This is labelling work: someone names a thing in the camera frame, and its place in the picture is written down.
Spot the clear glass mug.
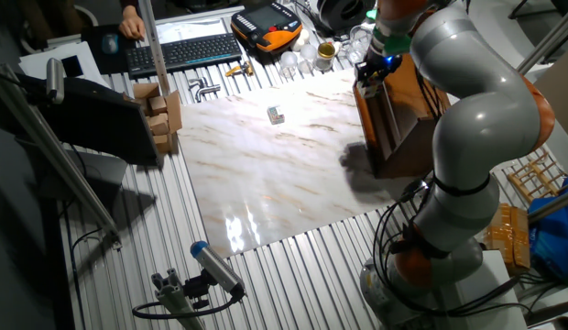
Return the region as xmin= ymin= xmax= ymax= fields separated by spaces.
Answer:
xmin=347 ymin=25 xmax=375 ymax=65

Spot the black flat monitor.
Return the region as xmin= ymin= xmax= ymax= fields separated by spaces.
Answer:
xmin=0 ymin=72 xmax=162 ymax=169

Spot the white paper stack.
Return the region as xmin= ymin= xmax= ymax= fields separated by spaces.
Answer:
xmin=17 ymin=40 xmax=111 ymax=89

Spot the green wrist adapter mount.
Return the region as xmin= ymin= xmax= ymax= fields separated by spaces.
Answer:
xmin=366 ymin=8 xmax=412 ymax=57

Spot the short aluminium profile stand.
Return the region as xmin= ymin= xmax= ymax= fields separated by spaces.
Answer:
xmin=150 ymin=268 xmax=206 ymax=330

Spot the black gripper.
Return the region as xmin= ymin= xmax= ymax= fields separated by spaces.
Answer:
xmin=355 ymin=53 xmax=403 ymax=95

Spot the black mouse pad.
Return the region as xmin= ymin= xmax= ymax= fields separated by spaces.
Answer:
xmin=81 ymin=23 xmax=146 ymax=77

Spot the marble pattern sheet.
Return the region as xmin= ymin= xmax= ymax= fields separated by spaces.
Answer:
xmin=176 ymin=68 xmax=431 ymax=260

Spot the open cardboard box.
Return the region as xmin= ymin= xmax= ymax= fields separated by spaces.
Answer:
xmin=123 ymin=82 xmax=184 ymax=155

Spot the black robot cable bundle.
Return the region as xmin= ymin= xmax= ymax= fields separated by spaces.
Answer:
xmin=371 ymin=178 xmax=519 ymax=318

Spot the black camera cable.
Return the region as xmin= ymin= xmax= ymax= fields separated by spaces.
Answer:
xmin=131 ymin=286 xmax=246 ymax=321

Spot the white glossy board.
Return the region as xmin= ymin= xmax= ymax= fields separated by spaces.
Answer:
xmin=153 ymin=5 xmax=246 ymax=46

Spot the black filament spool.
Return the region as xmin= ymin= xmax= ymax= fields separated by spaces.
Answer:
xmin=316 ymin=0 xmax=377 ymax=33

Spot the black camera bracket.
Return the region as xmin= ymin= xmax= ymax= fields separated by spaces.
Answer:
xmin=182 ymin=269 xmax=213 ymax=311

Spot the clear box of paper clips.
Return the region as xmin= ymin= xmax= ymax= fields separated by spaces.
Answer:
xmin=267 ymin=104 xmax=286 ymax=126

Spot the black and orange teach pendant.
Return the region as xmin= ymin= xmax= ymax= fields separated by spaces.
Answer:
xmin=230 ymin=1 xmax=304 ymax=54

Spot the person's bare hand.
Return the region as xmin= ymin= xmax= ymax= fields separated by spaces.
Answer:
xmin=117 ymin=5 xmax=147 ymax=41

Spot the plain wooden block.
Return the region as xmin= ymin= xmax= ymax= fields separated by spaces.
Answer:
xmin=153 ymin=133 xmax=174 ymax=155
xmin=146 ymin=113 xmax=170 ymax=137
xmin=148 ymin=94 xmax=169 ymax=116

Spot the white robot pedestal box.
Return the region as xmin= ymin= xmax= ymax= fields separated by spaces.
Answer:
xmin=453 ymin=249 xmax=530 ymax=330

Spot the brown cardboard sheet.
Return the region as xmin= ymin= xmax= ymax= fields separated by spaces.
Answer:
xmin=530 ymin=45 xmax=568 ymax=148

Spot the dark computer mouse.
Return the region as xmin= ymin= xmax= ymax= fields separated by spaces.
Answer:
xmin=101 ymin=32 xmax=120 ymax=56

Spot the metal pipe fitting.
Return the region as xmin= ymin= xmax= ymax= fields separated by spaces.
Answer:
xmin=187 ymin=76 xmax=223 ymax=103

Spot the aluminium profile beam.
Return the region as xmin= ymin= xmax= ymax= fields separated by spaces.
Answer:
xmin=526 ymin=187 xmax=568 ymax=226
xmin=0 ymin=63 xmax=124 ymax=251
xmin=137 ymin=0 xmax=171 ymax=97
xmin=515 ymin=2 xmax=568 ymax=77

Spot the black computer keyboard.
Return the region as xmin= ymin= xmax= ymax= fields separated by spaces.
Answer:
xmin=125 ymin=32 xmax=244 ymax=78

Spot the blue plastic bag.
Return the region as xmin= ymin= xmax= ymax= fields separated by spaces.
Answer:
xmin=527 ymin=176 xmax=568 ymax=283

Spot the silver camera with blue end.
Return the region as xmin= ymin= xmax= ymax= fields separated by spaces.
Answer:
xmin=190 ymin=240 xmax=247 ymax=299

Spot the black square card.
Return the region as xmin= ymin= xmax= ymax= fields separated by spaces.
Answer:
xmin=61 ymin=54 xmax=85 ymax=79

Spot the brass valve with yellow handle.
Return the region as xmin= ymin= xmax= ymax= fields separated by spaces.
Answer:
xmin=224 ymin=60 xmax=255 ymax=78

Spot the wooden dish rack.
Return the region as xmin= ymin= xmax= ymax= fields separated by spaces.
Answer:
xmin=501 ymin=148 xmax=568 ymax=205

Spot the glass jar with gold lid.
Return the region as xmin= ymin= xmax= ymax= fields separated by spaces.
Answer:
xmin=316 ymin=41 xmax=337 ymax=72

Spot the multicolour Rubik's cube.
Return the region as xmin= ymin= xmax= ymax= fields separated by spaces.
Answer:
xmin=360 ymin=78 xmax=382 ymax=100

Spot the yellow-brown taped package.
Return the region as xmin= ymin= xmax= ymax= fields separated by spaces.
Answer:
xmin=483 ymin=201 xmax=532 ymax=276

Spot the brown wooden shelf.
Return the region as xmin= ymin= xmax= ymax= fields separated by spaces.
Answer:
xmin=352 ymin=52 xmax=454 ymax=181

